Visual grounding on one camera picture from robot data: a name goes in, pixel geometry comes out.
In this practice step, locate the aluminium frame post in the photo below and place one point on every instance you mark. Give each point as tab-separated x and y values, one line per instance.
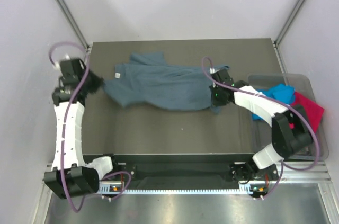
288	23
72	22

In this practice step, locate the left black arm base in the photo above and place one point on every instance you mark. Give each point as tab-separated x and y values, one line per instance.
120	169

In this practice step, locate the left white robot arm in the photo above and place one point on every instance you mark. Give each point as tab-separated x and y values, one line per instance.
69	107

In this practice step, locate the magenta t-shirt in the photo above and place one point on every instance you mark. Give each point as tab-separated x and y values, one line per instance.
313	110

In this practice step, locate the slotted cable duct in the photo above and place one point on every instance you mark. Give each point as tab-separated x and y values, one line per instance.
113	188

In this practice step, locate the bright blue t-shirt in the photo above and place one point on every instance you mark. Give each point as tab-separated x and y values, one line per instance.
282	93

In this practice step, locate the right aluminium frame post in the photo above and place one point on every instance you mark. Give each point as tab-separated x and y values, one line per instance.
288	23

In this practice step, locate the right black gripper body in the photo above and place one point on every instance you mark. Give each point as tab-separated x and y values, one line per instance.
216	98

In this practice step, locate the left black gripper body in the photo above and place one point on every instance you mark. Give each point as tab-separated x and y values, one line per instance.
93	82

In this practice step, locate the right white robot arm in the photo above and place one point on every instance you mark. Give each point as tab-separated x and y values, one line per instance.
290	127

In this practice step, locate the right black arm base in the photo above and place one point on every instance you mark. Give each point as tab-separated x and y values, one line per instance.
245	172

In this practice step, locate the grey-blue t-shirt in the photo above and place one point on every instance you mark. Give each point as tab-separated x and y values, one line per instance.
148	78

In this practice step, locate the front aluminium rail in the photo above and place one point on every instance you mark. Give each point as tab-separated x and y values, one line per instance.
192	173

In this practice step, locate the left aluminium frame post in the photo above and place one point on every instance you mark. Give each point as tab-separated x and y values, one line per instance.
72	22

